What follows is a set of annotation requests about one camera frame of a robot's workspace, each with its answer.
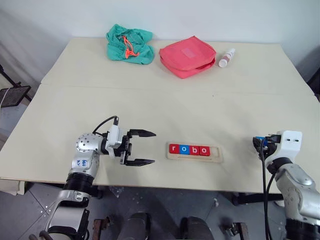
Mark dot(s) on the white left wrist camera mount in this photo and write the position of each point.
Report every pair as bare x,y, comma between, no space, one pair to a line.
114,140

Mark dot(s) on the clear plastic bag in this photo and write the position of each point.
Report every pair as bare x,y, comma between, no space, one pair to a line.
117,192

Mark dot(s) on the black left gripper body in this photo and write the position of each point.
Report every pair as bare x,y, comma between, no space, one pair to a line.
127,150

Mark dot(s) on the black table leg frame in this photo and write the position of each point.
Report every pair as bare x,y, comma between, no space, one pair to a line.
95,191
257,198

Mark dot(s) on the rusty metal bracket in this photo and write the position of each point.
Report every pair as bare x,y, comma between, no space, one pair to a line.
238,230
100,227

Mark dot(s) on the blue letter tile o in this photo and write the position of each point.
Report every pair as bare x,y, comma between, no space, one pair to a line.
184,149

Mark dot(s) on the dark rounded shape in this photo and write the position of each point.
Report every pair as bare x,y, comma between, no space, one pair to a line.
136,227
197,228

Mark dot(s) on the red letter tile b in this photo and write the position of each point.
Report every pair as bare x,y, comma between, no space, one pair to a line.
194,150

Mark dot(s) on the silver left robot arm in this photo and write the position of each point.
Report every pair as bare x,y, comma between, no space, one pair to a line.
83,155

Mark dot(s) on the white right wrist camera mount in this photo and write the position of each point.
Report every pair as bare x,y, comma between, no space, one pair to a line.
287,145

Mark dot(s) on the white and pink bottle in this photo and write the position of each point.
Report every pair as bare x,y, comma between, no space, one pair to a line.
225,58

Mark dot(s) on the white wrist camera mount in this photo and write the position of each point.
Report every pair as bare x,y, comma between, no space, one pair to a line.
287,145
114,140

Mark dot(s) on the pink zippered fabric pouch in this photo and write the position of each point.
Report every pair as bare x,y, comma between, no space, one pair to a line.
186,58

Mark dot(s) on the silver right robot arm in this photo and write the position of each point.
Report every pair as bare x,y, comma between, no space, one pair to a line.
297,190

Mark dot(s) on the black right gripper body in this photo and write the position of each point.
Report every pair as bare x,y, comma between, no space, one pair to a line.
273,140

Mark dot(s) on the red letter tile o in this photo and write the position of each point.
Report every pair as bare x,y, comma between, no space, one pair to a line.
204,150

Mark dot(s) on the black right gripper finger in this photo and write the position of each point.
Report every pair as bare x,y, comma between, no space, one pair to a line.
255,145

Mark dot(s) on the black mesh stand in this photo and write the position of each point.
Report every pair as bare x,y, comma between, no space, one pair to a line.
16,95

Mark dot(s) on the small white floor object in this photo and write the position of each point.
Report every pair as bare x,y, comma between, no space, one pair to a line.
215,202

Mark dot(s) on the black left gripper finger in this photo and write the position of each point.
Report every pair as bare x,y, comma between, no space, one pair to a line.
142,133
140,162

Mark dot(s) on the red letter tile r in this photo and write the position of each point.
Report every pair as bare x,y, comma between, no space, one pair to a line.
174,149

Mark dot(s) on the wooden letter tile tray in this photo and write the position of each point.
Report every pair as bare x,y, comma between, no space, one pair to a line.
215,156

